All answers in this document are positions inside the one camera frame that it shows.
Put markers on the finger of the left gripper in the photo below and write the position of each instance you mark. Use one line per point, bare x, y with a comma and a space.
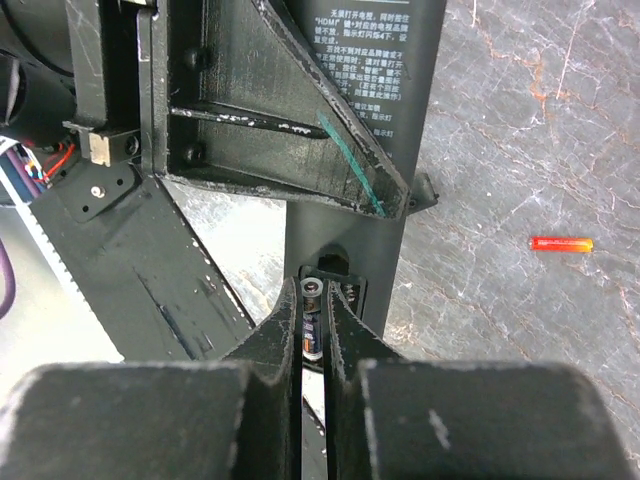
236, 96

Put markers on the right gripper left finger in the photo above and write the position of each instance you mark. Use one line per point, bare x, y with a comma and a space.
235, 418

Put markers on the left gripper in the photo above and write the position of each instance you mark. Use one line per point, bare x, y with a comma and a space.
114, 45

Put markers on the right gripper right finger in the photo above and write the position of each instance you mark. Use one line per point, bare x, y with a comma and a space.
391, 418

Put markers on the black white battery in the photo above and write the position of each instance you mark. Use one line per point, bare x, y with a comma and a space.
312, 289

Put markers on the red orange battery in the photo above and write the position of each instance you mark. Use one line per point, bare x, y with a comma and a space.
562, 244

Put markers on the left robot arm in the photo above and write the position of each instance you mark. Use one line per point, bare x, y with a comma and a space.
37, 86

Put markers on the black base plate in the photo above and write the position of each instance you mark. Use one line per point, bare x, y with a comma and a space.
158, 294

